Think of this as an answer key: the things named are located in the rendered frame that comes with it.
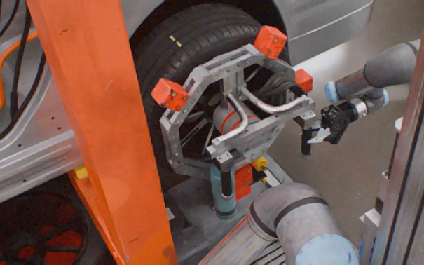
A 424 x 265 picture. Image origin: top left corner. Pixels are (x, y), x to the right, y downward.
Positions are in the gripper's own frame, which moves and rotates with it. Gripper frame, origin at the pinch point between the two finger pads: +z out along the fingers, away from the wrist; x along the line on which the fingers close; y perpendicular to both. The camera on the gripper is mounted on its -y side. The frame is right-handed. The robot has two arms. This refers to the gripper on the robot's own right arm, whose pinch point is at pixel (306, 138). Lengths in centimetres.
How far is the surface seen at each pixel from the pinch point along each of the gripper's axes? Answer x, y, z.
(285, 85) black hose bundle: -8.8, 20.7, 3.4
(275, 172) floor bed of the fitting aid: -45, -75, -18
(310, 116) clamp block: 1.0, 12.0, -0.3
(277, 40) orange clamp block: -20.4, 30.8, -1.4
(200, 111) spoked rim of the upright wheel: -31.1, 4.1, 26.1
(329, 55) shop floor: -112, -83, -108
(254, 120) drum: -11.5, 8.6, 14.8
